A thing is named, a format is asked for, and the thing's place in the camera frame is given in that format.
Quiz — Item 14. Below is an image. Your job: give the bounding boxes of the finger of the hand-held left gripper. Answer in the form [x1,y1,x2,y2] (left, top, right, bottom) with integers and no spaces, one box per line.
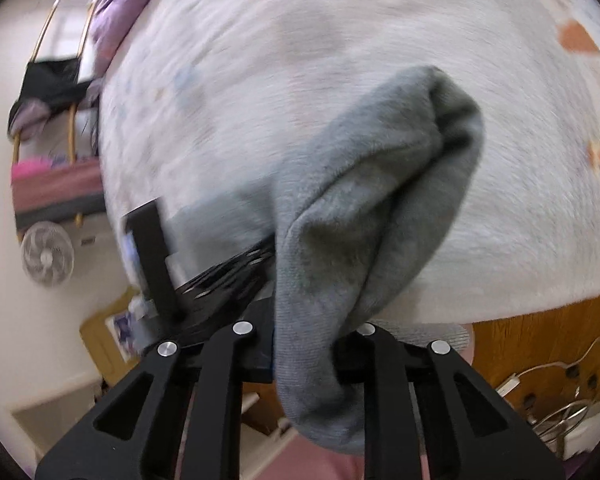
[172,274,277,341]
[177,237,277,295]

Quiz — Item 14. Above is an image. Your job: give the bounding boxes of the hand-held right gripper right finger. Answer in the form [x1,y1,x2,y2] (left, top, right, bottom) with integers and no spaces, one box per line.
[332,322,566,480]

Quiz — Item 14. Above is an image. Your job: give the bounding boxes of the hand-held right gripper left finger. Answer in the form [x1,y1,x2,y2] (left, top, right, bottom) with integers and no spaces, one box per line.
[35,298,277,480]

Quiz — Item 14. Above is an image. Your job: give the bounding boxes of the grey knitted sock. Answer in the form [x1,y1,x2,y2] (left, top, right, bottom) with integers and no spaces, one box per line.
[167,65,485,457]

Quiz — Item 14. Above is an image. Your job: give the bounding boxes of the yellow box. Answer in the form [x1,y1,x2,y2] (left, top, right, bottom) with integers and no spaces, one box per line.
[79,285,147,387]

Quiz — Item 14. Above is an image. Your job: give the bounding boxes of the white electric fan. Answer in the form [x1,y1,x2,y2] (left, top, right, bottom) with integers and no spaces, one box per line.
[21,221,76,289]

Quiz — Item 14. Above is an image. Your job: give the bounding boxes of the maroon striped cloth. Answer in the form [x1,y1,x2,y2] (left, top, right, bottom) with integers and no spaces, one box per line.
[11,160,107,234]

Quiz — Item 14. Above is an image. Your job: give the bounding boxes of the person's pink clothing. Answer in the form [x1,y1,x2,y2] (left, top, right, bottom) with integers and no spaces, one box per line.
[177,432,367,480]

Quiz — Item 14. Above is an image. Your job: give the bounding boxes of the pink cloth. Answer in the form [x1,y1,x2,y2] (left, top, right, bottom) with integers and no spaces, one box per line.
[11,157,57,177]

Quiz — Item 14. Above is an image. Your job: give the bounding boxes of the wooden ladder rack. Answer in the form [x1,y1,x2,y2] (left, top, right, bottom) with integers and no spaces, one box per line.
[10,0,107,227]

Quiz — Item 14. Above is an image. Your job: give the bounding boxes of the lavender cloth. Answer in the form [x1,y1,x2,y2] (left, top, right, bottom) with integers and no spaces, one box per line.
[9,100,56,137]

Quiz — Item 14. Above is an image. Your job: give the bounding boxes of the black cloth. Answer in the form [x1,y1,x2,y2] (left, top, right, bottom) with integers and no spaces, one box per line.
[7,57,104,132]

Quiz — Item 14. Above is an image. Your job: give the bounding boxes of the floral printed bed sheet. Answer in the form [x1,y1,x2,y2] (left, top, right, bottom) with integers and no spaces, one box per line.
[97,0,600,327]

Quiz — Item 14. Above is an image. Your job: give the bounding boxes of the purple floral quilt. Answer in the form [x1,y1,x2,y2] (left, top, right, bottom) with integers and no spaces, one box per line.
[90,0,177,77]

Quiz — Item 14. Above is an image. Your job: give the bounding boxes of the white cable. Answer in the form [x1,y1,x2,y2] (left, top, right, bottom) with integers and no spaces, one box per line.
[495,334,600,397]

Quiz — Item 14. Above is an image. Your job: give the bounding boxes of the metal wire hanger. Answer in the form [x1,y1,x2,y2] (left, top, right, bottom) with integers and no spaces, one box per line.
[527,399,597,457]

